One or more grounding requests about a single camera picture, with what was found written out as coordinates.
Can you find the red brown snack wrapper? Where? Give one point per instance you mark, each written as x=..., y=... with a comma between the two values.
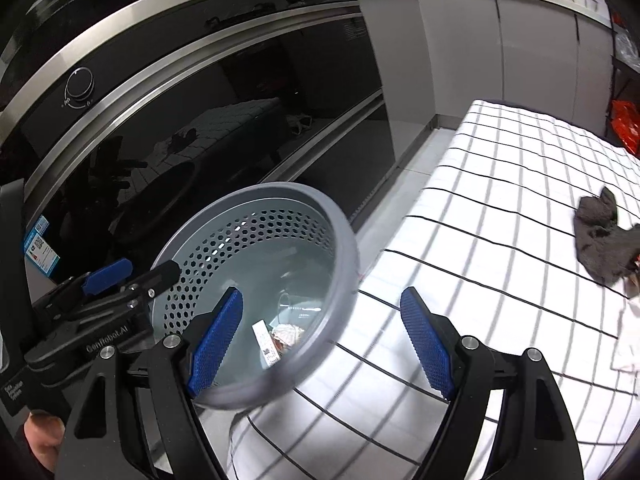
x=636, y=272

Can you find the clear plastic container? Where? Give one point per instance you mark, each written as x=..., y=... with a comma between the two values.
x=295, y=310

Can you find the person's left hand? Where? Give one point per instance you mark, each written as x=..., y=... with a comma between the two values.
x=42, y=437

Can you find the blue white energy sticker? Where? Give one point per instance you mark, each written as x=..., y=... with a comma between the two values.
x=42, y=247

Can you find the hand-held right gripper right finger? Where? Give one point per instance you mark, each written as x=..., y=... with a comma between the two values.
x=427, y=345

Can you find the white tissue paper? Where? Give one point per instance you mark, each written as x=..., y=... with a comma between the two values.
x=627, y=340

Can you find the black metal storage rack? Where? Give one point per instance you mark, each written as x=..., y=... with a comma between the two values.
x=614, y=60

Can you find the large round black knob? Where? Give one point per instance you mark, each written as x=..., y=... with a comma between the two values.
x=79, y=87

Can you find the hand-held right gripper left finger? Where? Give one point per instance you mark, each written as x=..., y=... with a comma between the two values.
x=215, y=345

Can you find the black integrated stove appliance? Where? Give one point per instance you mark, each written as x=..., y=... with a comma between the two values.
x=200, y=85

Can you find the white black checkered tablecloth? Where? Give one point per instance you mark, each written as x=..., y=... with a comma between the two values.
x=500, y=210

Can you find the grey perforated plastic basket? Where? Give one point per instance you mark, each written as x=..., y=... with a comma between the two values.
x=310, y=240

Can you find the grey kitchen cabinet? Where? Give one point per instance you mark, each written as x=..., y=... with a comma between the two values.
x=460, y=60

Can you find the dark grey cloth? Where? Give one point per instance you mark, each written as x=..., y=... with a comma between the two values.
x=600, y=245

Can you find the green white carton box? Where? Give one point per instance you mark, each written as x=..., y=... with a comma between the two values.
x=265, y=342

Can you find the clear plastic bag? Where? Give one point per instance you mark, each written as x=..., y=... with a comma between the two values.
x=627, y=47

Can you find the red plastic bag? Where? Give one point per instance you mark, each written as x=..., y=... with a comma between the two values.
x=625, y=125

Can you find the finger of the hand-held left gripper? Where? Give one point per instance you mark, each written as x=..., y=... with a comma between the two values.
x=155, y=280
x=107, y=275

